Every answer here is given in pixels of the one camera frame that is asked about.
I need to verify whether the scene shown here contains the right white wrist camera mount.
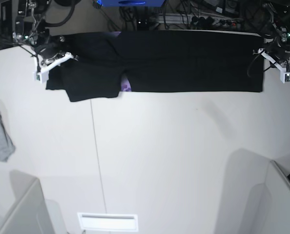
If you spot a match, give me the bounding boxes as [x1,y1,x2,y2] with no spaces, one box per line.
[33,51,79,83]

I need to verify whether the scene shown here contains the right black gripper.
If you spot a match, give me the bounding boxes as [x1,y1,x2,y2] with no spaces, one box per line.
[34,35,66,66]

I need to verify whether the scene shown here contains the white power strip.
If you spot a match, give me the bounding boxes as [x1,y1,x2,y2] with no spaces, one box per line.
[150,13,243,26]

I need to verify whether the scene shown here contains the white partition panel left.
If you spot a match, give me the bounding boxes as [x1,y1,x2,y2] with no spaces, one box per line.
[0,170,55,234]

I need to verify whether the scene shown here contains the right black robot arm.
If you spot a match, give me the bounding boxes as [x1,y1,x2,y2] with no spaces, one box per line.
[13,0,79,66]

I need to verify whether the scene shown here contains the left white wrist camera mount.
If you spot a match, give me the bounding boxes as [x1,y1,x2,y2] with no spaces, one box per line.
[257,48,290,83]

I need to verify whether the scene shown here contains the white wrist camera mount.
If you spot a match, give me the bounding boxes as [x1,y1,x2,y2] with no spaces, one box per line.
[257,48,290,83]
[33,51,79,83]

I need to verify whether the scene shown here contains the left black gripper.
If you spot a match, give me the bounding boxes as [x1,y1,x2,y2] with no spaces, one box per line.
[264,43,290,65]

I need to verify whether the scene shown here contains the black T-shirt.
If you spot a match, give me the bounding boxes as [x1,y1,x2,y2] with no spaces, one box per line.
[46,30,264,102]

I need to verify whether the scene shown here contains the white partition panel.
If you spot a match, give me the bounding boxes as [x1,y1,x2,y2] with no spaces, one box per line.
[0,170,55,234]
[247,159,290,234]

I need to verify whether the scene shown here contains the blue device box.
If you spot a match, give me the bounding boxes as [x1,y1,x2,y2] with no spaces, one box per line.
[96,0,165,7]

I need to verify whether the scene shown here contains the white partition panel right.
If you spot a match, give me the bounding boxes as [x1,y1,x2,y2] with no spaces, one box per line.
[247,159,290,234]

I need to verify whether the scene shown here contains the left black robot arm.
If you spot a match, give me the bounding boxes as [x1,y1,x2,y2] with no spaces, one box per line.
[262,0,290,63]

